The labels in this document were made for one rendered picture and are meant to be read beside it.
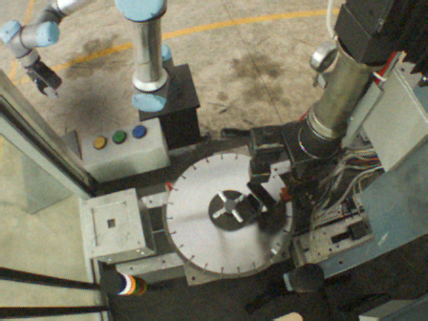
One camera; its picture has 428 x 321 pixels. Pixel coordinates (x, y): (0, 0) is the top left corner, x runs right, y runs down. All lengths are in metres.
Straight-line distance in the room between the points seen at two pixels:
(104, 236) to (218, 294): 0.39
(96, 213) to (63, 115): 1.61
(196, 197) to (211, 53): 1.80
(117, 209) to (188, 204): 0.23
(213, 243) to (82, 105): 1.86
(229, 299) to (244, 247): 0.25
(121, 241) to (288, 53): 2.07
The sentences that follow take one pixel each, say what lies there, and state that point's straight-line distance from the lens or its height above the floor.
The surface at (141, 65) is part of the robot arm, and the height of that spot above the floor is 1.08.
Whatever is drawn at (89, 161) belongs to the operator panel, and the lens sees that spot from 0.99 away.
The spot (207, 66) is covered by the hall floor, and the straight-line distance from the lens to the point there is 2.36.
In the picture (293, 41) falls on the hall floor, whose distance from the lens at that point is 2.66.
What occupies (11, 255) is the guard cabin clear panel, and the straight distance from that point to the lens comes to 0.65.
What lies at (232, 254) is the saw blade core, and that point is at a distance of 0.75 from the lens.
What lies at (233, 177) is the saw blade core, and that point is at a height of 0.95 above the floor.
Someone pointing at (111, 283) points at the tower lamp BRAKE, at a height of 1.16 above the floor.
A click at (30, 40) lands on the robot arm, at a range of 0.98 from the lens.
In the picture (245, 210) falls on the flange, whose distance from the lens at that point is 0.77.
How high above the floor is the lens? 1.70
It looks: 64 degrees down
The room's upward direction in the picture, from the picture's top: 5 degrees counter-clockwise
